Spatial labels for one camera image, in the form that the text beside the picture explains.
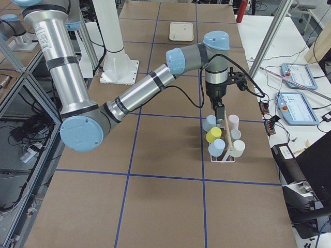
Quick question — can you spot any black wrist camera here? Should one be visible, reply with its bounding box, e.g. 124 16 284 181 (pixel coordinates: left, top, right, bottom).
228 67 247 91

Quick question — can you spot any grey plastic cup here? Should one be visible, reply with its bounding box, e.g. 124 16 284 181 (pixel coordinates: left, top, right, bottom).
230 129 242 142

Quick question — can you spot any yellow plastic cup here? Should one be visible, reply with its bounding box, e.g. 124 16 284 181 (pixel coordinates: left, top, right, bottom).
206 127 222 144

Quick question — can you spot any far teach pendant tablet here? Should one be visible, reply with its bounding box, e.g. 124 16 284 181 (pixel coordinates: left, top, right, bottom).
281 63 318 90

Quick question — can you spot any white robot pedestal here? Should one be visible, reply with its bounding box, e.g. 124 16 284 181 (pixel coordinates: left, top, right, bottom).
93 0 139 85

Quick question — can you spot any cream serving tray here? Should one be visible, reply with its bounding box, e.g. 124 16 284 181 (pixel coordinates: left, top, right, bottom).
169 22 194 41

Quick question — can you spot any black monitor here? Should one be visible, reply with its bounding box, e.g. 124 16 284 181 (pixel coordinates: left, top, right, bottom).
296 127 330 206

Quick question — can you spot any pale cream plastic cup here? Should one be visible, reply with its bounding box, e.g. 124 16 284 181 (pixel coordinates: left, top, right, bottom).
231 140 246 158

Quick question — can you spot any metal reacher grabber stick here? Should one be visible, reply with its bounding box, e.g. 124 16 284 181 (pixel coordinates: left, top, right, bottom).
259 67 331 102

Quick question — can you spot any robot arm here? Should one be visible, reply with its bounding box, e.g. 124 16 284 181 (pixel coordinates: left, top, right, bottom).
1 14 38 52
16 1 230 152

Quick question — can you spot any red bottle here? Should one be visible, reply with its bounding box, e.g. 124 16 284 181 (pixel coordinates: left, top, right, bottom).
236 0 249 23

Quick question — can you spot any teach pendant tablet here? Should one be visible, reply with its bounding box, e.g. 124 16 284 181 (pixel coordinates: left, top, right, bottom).
275 92 319 126
281 63 318 90

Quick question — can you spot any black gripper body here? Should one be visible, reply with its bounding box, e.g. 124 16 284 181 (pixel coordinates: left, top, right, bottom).
205 83 227 109

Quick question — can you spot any black box device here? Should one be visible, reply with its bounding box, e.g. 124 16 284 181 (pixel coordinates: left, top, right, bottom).
271 143 306 184

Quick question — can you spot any aluminium frame post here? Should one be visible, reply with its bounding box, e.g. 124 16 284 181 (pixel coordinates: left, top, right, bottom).
249 0 293 78

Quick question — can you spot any near teach pendant tablet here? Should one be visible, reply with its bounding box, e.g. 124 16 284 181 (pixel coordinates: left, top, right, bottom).
275 92 319 126

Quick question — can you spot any white wire cup rack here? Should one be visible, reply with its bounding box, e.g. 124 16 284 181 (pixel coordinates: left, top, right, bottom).
210 112 236 163

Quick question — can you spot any black camera cable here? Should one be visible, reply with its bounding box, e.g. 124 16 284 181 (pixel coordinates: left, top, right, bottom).
165 53 266 109

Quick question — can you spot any light blue plastic cup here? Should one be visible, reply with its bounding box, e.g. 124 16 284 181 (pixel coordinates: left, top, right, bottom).
208 138 225 157

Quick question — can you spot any pink plastic cup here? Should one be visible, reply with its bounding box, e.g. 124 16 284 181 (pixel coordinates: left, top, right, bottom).
228 114 239 131

